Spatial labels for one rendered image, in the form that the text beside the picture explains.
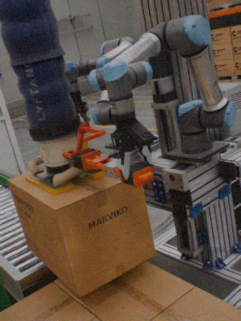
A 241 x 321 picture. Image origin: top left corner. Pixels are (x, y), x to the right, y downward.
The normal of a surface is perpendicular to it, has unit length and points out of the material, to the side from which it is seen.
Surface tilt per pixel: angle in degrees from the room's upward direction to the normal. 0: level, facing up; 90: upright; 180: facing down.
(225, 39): 91
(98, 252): 90
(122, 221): 90
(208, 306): 0
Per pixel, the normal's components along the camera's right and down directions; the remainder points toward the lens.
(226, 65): -0.73, 0.32
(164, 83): 0.63, 0.12
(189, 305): -0.21, -0.93
